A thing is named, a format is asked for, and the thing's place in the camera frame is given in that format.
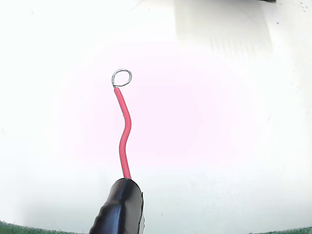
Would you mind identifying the red wire with metal loop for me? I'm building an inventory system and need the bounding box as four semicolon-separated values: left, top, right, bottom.
111;69;133;180

